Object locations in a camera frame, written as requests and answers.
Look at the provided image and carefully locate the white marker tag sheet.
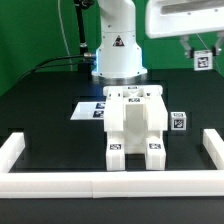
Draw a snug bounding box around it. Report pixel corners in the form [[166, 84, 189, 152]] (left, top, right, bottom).
[[71, 101, 105, 120]]

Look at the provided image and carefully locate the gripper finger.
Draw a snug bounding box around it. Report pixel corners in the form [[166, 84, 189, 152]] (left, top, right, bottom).
[[180, 35, 194, 58], [212, 31, 224, 56]]

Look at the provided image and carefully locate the white tagged cube nut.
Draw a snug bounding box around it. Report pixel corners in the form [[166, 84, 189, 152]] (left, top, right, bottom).
[[194, 50, 213, 71], [170, 112, 187, 130]]

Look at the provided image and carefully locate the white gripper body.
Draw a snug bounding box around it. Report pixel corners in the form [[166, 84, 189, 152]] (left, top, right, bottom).
[[145, 0, 224, 38]]

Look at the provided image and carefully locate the black camera stand pole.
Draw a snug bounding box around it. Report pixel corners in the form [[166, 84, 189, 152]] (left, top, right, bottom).
[[73, 0, 95, 76]]

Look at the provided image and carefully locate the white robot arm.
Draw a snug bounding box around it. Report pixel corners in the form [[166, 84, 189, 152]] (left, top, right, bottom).
[[92, 0, 224, 83]]

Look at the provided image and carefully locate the white chair backrest frame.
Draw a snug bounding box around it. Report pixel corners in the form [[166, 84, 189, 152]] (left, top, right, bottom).
[[103, 85, 168, 132]]

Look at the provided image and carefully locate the grey hanging cable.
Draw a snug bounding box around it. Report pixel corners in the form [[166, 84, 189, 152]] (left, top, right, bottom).
[[57, 0, 74, 72]]

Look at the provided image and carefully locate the white U-shaped obstacle fence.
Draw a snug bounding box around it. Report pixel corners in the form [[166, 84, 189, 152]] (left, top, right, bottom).
[[0, 132, 224, 198]]

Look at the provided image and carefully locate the black cable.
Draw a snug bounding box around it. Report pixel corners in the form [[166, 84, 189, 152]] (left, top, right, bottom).
[[16, 53, 98, 83]]

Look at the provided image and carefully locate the white chair seat part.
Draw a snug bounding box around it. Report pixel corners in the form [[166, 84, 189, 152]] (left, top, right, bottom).
[[125, 98, 145, 154]]

